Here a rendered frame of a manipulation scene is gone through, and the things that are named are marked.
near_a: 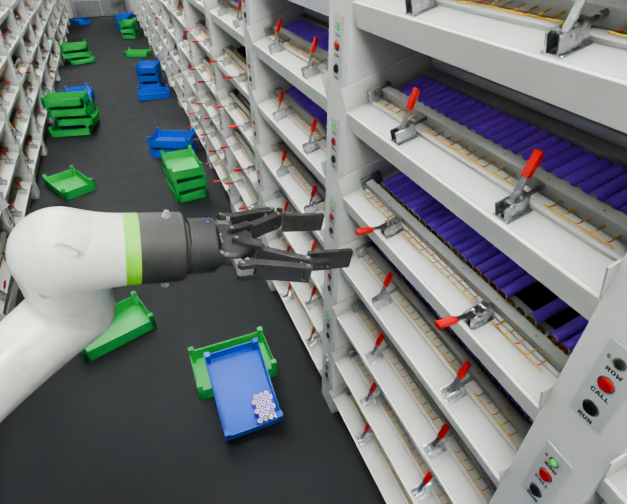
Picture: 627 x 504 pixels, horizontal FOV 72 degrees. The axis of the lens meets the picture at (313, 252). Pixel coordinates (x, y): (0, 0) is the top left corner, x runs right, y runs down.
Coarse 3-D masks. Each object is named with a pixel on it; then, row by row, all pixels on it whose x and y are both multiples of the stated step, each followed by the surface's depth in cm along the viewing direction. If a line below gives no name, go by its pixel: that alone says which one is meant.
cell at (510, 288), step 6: (528, 276) 70; (516, 282) 70; (522, 282) 69; (528, 282) 69; (534, 282) 70; (504, 288) 70; (510, 288) 69; (516, 288) 69; (522, 288) 69; (510, 294) 69
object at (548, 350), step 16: (368, 192) 98; (384, 192) 95; (400, 208) 89; (416, 224) 85; (432, 240) 81; (448, 256) 77; (464, 272) 73; (480, 288) 70; (496, 304) 67; (512, 320) 65; (528, 336) 62; (544, 336) 62; (544, 352) 60; (560, 352) 59; (560, 368) 58
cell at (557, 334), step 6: (576, 318) 63; (582, 318) 62; (564, 324) 63; (570, 324) 62; (576, 324) 62; (582, 324) 62; (558, 330) 62; (564, 330) 62; (570, 330) 62; (576, 330) 62; (558, 336) 62; (564, 336) 62; (570, 336) 62; (558, 342) 62
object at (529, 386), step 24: (360, 168) 99; (384, 168) 102; (360, 192) 101; (360, 216) 95; (384, 216) 93; (384, 240) 88; (408, 240) 86; (408, 264) 82; (432, 264) 80; (432, 288) 76; (456, 288) 75; (456, 312) 71; (528, 312) 68; (480, 336) 67; (504, 336) 66; (480, 360) 69; (504, 360) 63; (528, 360) 62; (504, 384) 64; (528, 384) 60; (552, 384) 54; (528, 408) 60
